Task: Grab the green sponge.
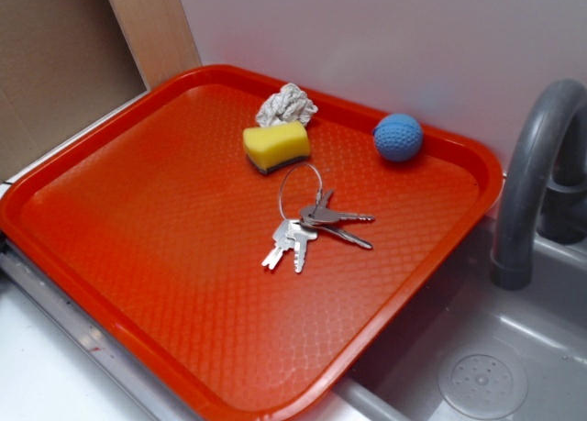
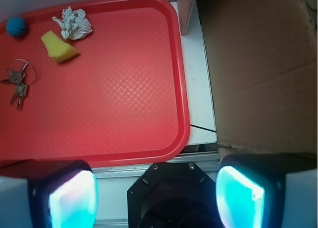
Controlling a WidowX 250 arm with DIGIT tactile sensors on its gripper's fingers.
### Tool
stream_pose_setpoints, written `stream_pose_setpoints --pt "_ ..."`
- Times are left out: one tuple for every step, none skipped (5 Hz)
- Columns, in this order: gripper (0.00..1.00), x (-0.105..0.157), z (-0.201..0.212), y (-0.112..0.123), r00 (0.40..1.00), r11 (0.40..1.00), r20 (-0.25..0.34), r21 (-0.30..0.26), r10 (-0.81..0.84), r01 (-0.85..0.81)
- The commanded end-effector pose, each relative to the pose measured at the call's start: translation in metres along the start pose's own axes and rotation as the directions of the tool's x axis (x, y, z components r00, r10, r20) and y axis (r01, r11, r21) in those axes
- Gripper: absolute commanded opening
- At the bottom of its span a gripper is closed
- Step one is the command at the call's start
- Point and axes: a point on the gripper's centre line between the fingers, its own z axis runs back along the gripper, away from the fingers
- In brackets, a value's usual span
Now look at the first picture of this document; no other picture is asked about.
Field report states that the yellow sponge with dark base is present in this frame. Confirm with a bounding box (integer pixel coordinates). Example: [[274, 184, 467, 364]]
[[242, 121, 311, 174]]

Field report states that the silver key pointing right upper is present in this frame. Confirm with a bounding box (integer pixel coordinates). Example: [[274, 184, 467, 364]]
[[300, 205, 375, 225]]

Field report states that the silver key pointing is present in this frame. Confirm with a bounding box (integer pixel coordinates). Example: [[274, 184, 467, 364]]
[[300, 205, 375, 225], [301, 221, 373, 249]]

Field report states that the silver key pointing down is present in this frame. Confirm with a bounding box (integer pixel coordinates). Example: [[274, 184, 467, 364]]
[[288, 222, 317, 273], [261, 219, 294, 270]]

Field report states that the silver key pointing down left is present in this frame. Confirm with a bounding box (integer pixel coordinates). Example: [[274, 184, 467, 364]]
[[261, 219, 294, 270]]

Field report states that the silver key pointing right lower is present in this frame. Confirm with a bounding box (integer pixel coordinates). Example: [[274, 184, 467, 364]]
[[301, 221, 373, 249]]

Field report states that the orange plastic tray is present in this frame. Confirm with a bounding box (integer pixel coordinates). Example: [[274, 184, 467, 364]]
[[1, 66, 503, 420]]

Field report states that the crumpled white paper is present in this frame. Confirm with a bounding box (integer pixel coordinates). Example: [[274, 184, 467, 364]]
[[255, 83, 318, 127]]

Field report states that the blue dimpled ball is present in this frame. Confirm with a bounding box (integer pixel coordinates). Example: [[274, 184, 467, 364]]
[[372, 114, 424, 162]]

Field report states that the grey plastic sink basin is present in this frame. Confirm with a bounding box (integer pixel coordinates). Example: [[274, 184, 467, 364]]
[[336, 219, 586, 420]]

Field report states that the grey plastic faucet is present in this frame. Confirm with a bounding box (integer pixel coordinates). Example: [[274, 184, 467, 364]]
[[491, 79, 586, 290]]

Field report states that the sink drain cover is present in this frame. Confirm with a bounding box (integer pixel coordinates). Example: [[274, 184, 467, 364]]
[[437, 343, 528, 420]]

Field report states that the brown cardboard panel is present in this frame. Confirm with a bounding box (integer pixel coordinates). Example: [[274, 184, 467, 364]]
[[1, 0, 145, 179]]

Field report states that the wire key ring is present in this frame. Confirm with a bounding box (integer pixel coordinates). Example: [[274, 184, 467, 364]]
[[277, 161, 335, 222]]

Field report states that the wooden post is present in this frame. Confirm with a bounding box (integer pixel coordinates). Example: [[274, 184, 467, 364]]
[[108, 0, 202, 89]]

